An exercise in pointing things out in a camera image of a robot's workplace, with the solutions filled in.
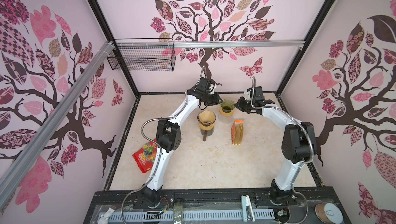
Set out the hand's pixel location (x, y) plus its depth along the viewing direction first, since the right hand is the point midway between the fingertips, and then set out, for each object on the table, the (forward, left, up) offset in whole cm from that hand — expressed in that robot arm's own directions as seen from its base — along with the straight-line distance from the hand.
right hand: (235, 102), depth 95 cm
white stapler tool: (-55, +1, -12) cm, 57 cm away
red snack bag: (-30, +53, -11) cm, 62 cm away
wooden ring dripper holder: (-16, +19, -4) cm, 25 cm away
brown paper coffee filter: (-10, +18, 0) cm, 21 cm away
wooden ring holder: (-5, +5, -6) cm, 9 cm away
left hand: (-1, +9, +2) cm, 10 cm away
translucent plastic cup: (-5, +5, -12) cm, 14 cm away
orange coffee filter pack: (-17, 0, -8) cm, 19 cm away
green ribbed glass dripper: (0, +4, -3) cm, 6 cm away
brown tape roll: (-57, -33, -9) cm, 67 cm away
